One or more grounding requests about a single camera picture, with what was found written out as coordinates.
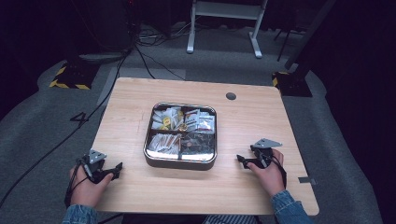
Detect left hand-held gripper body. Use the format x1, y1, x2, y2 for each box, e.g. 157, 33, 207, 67
80, 148, 108, 185

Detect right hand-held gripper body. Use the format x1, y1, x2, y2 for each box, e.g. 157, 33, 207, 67
249, 137, 283, 170

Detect square metal divided tray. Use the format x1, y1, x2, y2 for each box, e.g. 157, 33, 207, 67
142, 101, 219, 172

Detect person's right hand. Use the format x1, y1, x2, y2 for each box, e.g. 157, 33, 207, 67
247, 148, 286, 198

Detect person's left hand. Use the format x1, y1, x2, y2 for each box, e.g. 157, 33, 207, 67
69, 163, 115, 208

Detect pile of dark packets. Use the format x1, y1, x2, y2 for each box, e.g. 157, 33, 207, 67
180, 132, 217, 157

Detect pile of brown stick packets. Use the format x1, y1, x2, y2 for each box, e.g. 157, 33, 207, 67
147, 133, 182, 157

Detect grey tape strip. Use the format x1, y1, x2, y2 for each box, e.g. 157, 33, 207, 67
297, 175, 318, 187

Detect person's striped clothing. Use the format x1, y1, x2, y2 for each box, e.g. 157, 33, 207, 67
201, 214, 260, 224

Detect black yellow striped stand base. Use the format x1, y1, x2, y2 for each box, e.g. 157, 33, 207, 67
271, 70, 314, 98
49, 60, 101, 91

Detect black tripod legs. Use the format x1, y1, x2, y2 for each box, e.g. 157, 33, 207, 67
273, 27, 302, 63

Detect dark slanted stand pole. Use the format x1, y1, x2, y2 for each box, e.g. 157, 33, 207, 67
284, 0, 338, 71

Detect long black floor cable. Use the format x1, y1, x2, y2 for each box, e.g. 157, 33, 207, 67
0, 46, 134, 209

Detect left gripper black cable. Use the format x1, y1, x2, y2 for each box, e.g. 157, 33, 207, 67
64, 158, 94, 209

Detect thin black floor cable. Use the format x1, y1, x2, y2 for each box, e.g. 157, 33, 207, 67
134, 45, 187, 82

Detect tangle of floor cables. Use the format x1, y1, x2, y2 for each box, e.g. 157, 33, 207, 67
135, 20, 200, 49

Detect white metal stand frame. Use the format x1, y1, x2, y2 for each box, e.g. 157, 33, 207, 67
185, 0, 270, 60

